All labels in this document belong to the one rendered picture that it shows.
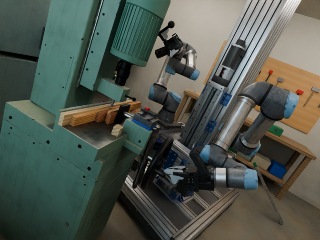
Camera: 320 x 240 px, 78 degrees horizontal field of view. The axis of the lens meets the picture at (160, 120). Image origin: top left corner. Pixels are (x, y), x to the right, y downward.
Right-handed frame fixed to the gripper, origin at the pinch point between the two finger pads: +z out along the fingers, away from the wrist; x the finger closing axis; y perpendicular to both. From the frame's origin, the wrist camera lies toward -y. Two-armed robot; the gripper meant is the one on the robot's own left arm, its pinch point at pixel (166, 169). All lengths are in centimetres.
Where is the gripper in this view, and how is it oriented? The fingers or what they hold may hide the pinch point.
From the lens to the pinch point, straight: 88.0
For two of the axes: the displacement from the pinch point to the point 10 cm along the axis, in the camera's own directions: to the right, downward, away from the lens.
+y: 0.9, 9.8, 1.6
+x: 3.2, -1.8, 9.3
